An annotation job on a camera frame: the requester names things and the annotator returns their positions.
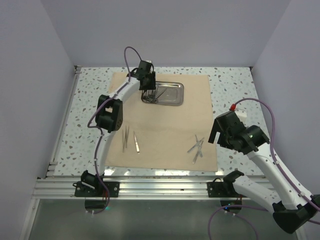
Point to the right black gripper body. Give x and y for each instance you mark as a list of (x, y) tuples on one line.
[(224, 139)]

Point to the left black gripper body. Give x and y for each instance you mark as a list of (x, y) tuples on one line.
[(151, 81)]

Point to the steel instrument tray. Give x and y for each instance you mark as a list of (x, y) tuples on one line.
[(174, 95)]

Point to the beige cloth wrap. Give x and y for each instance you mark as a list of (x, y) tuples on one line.
[(165, 133)]

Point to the steel pointed tweezers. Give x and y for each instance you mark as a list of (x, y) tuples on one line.
[(125, 136)]

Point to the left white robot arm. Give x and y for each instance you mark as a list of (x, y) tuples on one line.
[(108, 119)]

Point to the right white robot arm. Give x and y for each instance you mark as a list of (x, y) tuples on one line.
[(290, 203)]

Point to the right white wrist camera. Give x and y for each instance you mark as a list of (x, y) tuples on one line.
[(241, 113)]

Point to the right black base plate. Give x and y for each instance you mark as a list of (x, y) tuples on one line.
[(220, 189)]

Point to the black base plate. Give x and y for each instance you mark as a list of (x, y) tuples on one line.
[(220, 189), (86, 191)]

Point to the aluminium mounting rail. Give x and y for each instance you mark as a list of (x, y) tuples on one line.
[(132, 187)]

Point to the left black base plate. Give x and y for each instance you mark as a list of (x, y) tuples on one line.
[(86, 191)]

